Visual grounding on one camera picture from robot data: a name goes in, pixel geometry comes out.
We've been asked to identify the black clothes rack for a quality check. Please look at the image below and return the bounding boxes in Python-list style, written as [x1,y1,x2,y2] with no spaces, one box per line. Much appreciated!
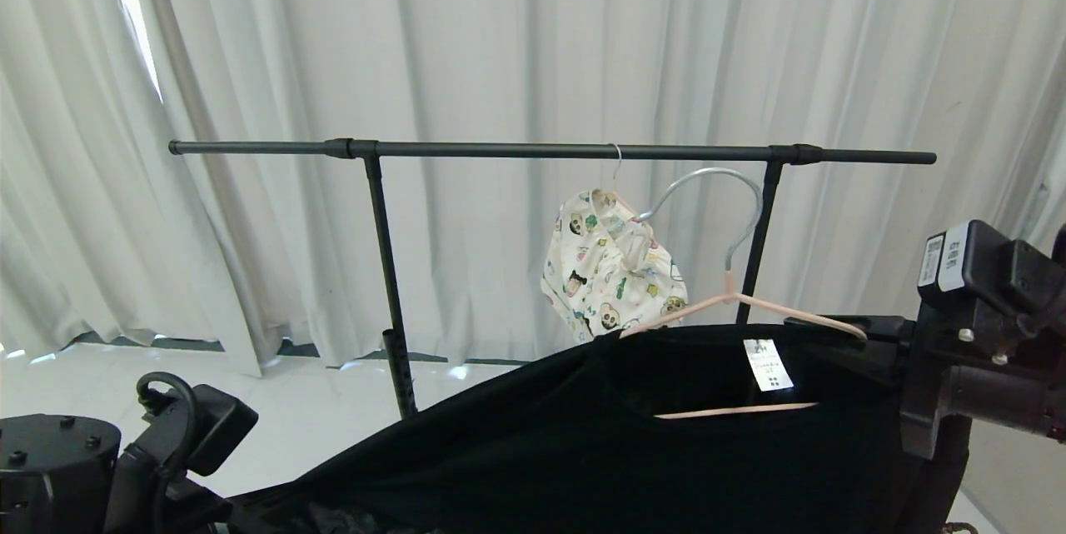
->
[168,137,938,420]

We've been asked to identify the white curtain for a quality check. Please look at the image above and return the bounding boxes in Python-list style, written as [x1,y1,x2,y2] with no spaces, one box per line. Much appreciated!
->
[0,0,1066,378]

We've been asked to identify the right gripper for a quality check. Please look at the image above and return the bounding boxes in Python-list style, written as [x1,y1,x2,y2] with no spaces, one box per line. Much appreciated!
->
[899,220,1066,462]

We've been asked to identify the black garment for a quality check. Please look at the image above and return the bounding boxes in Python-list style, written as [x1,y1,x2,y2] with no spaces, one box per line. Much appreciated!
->
[229,322,973,534]

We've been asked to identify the cream printed garment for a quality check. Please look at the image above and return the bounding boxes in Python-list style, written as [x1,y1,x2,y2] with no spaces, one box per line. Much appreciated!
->
[540,188,690,345]

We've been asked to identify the black cable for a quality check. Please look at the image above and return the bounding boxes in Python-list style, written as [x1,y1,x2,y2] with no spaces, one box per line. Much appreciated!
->
[136,372,201,481]

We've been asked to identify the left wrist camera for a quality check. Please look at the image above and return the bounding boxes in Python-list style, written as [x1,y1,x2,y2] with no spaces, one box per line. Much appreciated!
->
[185,384,260,478]

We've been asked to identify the pink clothes hanger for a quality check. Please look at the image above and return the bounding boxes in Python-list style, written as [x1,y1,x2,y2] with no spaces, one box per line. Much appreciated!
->
[619,167,869,421]
[593,144,659,272]

